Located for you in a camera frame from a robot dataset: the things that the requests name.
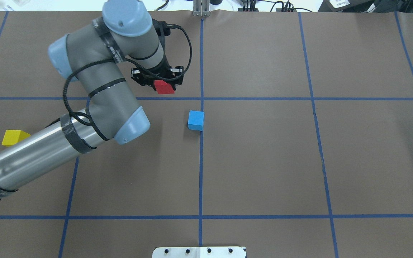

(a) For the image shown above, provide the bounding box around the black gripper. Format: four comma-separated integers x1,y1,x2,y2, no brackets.
131,55,185,86

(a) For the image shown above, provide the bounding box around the red cube block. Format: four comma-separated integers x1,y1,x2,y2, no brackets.
154,80,175,95

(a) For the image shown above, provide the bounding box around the blue cube block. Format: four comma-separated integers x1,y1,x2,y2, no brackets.
188,110,205,131

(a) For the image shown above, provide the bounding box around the yellow cube block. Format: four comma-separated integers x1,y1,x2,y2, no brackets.
1,129,31,147

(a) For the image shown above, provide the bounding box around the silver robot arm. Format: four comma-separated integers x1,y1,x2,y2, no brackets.
0,0,190,199

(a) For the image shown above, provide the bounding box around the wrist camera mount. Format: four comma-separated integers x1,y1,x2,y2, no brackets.
152,18,171,41

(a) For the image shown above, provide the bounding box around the aluminium frame post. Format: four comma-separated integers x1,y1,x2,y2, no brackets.
192,0,211,18

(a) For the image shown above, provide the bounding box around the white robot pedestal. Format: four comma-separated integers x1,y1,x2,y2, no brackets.
152,246,247,258

